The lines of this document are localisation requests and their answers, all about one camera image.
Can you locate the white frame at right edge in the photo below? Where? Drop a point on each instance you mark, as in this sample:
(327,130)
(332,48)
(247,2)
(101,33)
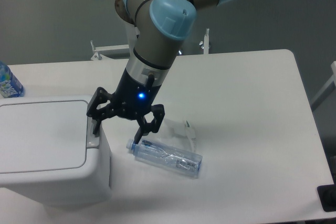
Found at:
(324,91)

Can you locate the crumpled clear plastic wrapper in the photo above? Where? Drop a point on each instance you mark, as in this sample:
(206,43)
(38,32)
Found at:
(179,134)

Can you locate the black clamp at table edge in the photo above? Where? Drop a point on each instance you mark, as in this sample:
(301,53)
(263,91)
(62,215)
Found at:
(327,197)

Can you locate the white push-lid trash can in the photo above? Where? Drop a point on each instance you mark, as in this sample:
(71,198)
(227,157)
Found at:
(49,152)

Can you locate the white metal base frame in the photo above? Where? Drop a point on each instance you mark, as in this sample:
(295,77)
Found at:
(113,52)

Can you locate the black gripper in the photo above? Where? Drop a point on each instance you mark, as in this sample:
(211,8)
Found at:
(132,100)

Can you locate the clear empty plastic bottle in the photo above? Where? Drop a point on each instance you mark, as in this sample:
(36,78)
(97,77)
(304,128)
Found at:
(166,157)

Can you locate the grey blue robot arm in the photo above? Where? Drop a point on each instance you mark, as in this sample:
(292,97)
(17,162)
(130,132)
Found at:
(163,27)

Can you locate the blue labelled water bottle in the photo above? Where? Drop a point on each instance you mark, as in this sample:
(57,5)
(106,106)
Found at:
(10,85)

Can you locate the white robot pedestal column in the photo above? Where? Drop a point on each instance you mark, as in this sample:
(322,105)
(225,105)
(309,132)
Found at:
(132,33)

